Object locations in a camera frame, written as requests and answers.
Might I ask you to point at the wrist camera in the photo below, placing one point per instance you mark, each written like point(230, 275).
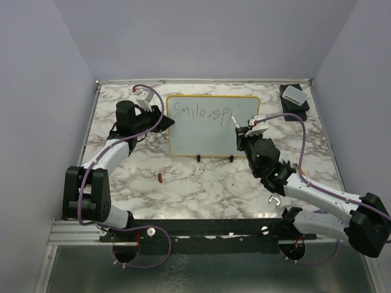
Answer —
point(144, 98)
point(256, 128)

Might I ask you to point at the silver open-end wrench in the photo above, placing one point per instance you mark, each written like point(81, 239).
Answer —
point(275, 200)

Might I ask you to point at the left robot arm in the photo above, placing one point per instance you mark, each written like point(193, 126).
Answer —
point(87, 194)

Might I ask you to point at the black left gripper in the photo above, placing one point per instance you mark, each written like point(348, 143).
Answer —
point(155, 115)

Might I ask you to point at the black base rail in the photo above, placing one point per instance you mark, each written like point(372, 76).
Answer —
point(200, 237)

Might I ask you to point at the black box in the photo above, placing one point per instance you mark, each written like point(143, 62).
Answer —
point(293, 112)
point(283, 87)

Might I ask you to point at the yellow utility knife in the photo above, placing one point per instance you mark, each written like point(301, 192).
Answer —
point(299, 169)

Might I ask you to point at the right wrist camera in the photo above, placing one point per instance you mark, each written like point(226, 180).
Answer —
point(256, 128)

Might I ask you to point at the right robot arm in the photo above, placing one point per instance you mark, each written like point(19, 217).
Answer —
point(362, 221)

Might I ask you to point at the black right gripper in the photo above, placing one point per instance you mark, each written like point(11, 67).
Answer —
point(242, 132)

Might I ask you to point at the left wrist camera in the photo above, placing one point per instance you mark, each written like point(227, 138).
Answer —
point(144, 98)

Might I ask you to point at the upper black box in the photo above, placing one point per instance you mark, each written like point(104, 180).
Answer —
point(283, 87)

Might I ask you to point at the white network switch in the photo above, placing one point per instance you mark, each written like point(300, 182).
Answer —
point(294, 95)

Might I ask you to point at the yellow framed whiteboard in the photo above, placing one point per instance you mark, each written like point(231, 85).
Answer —
point(203, 124)

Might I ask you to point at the lower black box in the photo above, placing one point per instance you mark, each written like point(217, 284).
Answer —
point(293, 112)

